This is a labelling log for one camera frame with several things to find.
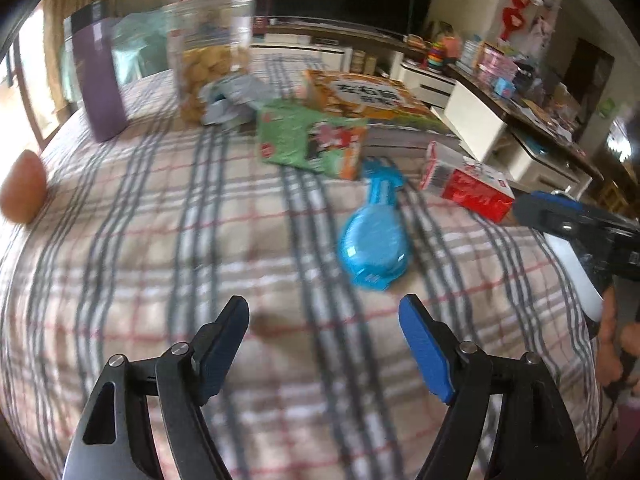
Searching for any white trash bin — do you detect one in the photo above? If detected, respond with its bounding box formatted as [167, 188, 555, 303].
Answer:
[544, 233, 603, 323]

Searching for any red white milk carton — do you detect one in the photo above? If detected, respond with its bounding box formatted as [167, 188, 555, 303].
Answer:
[420, 141, 515, 223]

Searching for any blue plastic toy paddle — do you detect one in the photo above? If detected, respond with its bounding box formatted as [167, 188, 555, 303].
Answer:
[337, 159, 410, 290]

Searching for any person's right hand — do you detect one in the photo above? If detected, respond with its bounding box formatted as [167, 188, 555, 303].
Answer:
[596, 284, 639, 403]

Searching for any dark top side cabinet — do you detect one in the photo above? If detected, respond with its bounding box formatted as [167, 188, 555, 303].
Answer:
[444, 66, 603, 200]

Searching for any pink storage box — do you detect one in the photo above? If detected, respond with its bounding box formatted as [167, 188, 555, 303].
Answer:
[476, 44, 518, 89]

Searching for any orange picture book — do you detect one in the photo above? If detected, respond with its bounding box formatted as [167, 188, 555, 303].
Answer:
[304, 70, 449, 134]

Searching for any plaid table cloth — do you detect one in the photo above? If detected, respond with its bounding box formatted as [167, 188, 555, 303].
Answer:
[1, 72, 601, 479]

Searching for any white tv cabinet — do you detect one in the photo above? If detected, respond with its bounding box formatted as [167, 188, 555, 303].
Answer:
[253, 16, 454, 112]

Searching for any red apple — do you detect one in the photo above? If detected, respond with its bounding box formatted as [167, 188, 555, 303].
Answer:
[1, 150, 48, 224]

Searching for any grey crumpled wrapper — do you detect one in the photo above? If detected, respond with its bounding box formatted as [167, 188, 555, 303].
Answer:
[198, 74, 279, 127]

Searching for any clear cookie jar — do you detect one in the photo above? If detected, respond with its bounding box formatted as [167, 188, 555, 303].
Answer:
[163, 0, 256, 124]

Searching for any teal covered armchair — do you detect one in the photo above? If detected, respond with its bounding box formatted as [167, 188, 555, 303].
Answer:
[58, 9, 168, 103]

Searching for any purple thermos bottle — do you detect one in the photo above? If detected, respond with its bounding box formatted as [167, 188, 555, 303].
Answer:
[63, 0, 128, 143]

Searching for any rainbow stacking ring toy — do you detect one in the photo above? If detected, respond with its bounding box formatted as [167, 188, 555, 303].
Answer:
[426, 41, 447, 72]

